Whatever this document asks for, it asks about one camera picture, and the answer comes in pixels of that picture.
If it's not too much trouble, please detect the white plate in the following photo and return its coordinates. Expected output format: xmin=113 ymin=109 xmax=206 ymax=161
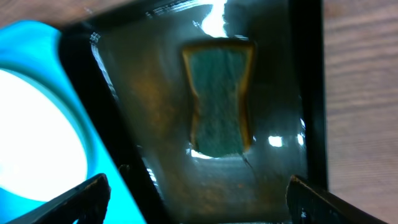
xmin=1 ymin=71 xmax=88 ymax=201

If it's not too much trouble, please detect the green yellow sponge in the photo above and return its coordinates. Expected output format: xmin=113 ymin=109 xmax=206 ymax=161
xmin=182 ymin=39 xmax=256 ymax=158

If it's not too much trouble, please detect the teal plastic tray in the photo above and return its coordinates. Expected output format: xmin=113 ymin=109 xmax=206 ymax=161
xmin=1 ymin=21 xmax=144 ymax=223

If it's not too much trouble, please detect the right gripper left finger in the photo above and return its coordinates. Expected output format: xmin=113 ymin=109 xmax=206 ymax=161
xmin=9 ymin=173 xmax=111 ymax=224

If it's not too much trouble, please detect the black rectangular water tray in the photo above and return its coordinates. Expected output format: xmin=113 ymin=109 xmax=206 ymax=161
xmin=58 ymin=1 xmax=328 ymax=223

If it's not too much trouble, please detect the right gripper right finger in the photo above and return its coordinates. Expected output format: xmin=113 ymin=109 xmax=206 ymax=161
xmin=286 ymin=175 xmax=386 ymax=224

